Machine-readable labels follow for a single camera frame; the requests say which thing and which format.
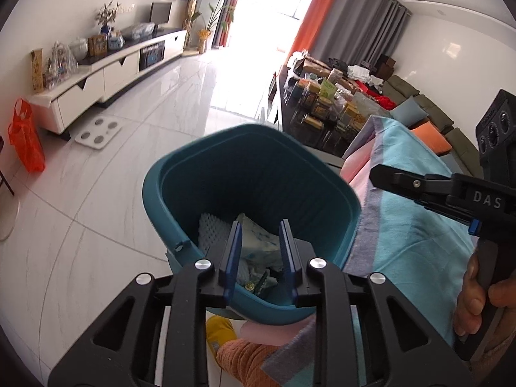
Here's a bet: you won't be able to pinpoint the brown framed box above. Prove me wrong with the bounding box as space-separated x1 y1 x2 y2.
89 34 109 56

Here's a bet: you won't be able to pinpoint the yellow slipper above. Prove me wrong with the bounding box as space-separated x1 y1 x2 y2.
205 315 243 351

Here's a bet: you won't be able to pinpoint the white clothes pile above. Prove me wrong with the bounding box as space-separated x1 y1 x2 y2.
347 64 372 81

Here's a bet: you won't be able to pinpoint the white and black TV cabinet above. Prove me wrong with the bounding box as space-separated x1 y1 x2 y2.
28 28 188 134

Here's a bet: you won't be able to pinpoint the striped curtain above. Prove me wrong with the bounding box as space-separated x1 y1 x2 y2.
213 0 247 49

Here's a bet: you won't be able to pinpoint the person's right hand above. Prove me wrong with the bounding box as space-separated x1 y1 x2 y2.
455 252 516 337

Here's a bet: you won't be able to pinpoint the white jar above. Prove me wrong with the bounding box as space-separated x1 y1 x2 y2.
68 37 89 63

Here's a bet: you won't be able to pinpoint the teal patterned tablecloth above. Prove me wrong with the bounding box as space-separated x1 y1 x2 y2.
242 115 490 387

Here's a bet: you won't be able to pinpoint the white bathroom scale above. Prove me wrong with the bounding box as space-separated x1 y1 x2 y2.
74 116 123 151

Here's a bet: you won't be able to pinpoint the black monitor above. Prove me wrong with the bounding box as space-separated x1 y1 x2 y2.
150 2 172 25

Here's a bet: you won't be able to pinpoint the brown cardboard boxes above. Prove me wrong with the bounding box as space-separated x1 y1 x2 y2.
377 54 398 79

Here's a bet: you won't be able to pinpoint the small plant in blue vase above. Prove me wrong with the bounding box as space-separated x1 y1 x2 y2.
95 2 122 37

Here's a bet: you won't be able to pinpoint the teal plastic bin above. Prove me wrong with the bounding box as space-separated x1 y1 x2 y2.
142 123 363 326

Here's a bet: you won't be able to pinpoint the clear bag of small goods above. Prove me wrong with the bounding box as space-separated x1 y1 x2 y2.
42 41 79 89

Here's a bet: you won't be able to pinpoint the white foam net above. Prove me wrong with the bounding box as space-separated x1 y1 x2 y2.
198 212 234 253

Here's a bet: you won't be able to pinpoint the orange cushion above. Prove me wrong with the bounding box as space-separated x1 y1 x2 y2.
411 123 452 156

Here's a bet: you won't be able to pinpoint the tall leafy plant yellow pot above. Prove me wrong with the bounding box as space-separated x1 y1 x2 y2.
189 0 236 54

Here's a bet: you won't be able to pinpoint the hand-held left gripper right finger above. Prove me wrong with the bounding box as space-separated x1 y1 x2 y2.
279 218 470 387

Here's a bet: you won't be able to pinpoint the orange and grey curtain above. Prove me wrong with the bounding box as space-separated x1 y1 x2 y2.
288 0 412 67

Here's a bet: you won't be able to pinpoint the person's right forearm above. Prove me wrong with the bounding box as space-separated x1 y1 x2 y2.
470 331 516 387

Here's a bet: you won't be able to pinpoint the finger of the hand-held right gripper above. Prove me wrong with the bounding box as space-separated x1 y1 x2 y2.
369 163 455 204
417 195 470 223

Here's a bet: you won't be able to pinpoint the tall patterned box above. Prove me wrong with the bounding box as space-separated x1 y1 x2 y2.
31 48 45 93

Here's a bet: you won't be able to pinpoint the red cloth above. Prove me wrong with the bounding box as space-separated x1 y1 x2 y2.
359 83 398 109

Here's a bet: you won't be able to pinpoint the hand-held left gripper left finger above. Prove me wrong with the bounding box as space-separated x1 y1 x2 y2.
47 220 244 387

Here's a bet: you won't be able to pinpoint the cluttered coffee table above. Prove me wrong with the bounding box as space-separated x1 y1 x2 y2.
264 50 388 158

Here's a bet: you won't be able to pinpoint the clear plastic bag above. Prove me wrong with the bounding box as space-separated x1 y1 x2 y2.
121 22 156 39

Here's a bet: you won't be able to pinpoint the green sofa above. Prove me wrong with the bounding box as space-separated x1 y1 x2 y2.
379 74 484 178

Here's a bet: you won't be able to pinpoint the red plastic bag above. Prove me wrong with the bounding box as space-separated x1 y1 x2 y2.
8 97 46 174

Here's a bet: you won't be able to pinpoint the small blue cushion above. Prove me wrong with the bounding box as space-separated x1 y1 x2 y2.
393 97 428 126

